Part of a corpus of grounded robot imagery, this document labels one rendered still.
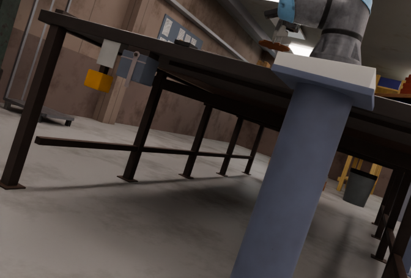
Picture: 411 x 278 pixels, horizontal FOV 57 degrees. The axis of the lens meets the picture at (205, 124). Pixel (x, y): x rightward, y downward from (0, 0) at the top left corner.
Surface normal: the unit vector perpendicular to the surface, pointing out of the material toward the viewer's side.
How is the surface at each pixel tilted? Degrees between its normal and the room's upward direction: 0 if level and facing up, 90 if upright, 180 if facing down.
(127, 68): 90
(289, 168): 90
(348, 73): 90
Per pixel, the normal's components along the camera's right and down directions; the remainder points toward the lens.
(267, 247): -0.33, -0.08
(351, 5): -0.11, -0.03
